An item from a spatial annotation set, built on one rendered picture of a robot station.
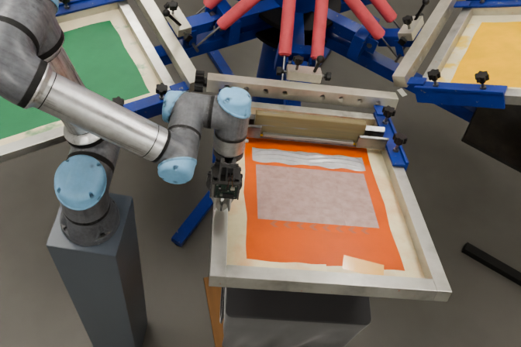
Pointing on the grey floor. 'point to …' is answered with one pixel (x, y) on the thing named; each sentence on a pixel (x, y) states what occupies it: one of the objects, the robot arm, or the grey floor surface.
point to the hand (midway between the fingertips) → (221, 204)
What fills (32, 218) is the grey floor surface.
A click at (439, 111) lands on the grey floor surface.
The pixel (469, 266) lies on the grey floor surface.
